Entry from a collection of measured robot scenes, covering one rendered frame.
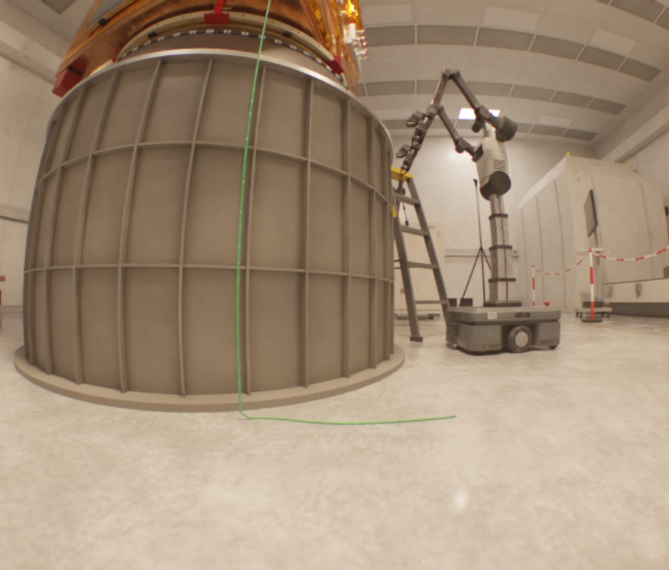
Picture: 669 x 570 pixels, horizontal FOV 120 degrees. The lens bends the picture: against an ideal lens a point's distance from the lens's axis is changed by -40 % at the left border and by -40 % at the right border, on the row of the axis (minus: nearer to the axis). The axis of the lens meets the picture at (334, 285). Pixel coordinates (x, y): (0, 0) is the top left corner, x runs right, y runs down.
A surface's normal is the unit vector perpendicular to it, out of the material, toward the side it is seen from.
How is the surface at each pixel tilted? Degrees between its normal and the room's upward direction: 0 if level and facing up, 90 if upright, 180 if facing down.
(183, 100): 90
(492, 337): 90
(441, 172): 90
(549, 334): 90
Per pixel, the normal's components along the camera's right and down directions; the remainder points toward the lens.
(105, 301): 0.07, -0.04
